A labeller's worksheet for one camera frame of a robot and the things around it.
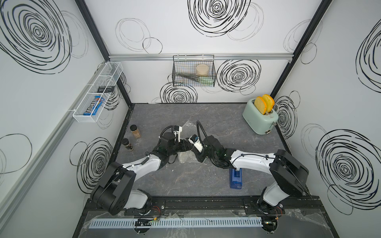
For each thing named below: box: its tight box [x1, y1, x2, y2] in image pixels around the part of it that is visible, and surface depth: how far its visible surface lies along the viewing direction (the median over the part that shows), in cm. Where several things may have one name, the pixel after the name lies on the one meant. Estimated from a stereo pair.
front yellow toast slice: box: [254, 96, 267, 116], surface depth 94 cm
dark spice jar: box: [121, 137, 134, 152], surface depth 91 cm
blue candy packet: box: [83, 95, 106, 116], surface depth 72 cm
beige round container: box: [195, 63, 209, 76], surface depth 92 cm
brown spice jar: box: [129, 124, 142, 139], surface depth 97 cm
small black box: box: [97, 85, 115, 93], surface depth 80 cm
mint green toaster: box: [242, 98, 279, 135], surface depth 96 cm
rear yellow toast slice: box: [261, 94, 276, 113], surface depth 94 cm
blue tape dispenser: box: [229, 168, 243, 190], surface depth 80 cm
